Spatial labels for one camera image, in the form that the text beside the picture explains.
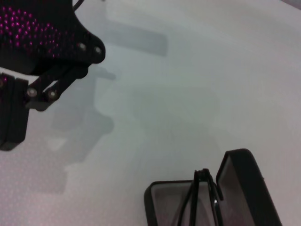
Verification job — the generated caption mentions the black round-rimmed glasses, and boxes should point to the black round-rimmed glasses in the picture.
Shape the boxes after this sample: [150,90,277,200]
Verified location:
[181,168,224,226]

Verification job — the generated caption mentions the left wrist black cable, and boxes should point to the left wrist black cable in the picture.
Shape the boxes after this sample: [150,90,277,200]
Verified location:
[71,0,87,12]

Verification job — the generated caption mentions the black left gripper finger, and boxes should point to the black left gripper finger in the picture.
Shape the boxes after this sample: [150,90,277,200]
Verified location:
[0,72,16,152]

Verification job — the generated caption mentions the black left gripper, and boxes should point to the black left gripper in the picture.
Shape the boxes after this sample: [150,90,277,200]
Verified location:
[0,0,107,144]

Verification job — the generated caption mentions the black glasses case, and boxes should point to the black glasses case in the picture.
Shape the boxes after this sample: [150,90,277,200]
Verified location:
[143,148,283,226]

